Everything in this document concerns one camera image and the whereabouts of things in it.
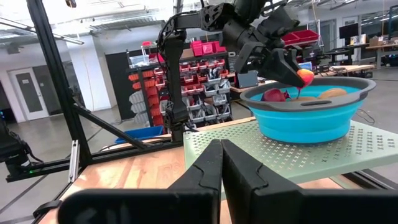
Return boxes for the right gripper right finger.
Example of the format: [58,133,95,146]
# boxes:
[221,139,398,224]

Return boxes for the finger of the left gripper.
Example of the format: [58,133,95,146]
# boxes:
[287,49,301,72]
[264,49,306,88]

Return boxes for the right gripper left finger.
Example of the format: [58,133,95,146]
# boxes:
[57,139,224,224]

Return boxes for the small orange-red pepper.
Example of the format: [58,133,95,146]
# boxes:
[295,68,315,100]

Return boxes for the dark red round fruit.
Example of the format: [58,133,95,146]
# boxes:
[262,88,292,103]

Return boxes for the brown kiwi fruit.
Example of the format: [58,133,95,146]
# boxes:
[317,88,348,100]

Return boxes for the blue collapsible colander bowl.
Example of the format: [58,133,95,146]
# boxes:
[239,76,377,145]

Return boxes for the red storage bins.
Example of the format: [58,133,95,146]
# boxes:
[281,29,320,46]

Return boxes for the parts bin rack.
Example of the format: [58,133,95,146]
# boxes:
[126,40,233,133]

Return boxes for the wooden background table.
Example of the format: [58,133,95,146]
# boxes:
[329,63,377,78]

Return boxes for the black monitor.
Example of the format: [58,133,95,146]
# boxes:
[338,22,360,40]

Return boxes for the blue floor bin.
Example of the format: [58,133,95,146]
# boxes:
[114,125,165,145]

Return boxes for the clear plastic box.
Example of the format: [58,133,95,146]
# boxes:
[129,54,150,68]

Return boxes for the white door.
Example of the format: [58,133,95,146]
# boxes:
[8,67,50,121]

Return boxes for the silver frame bracket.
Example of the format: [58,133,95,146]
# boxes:
[68,139,81,184]

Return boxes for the black aluminium frame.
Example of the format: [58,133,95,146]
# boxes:
[5,0,187,218]

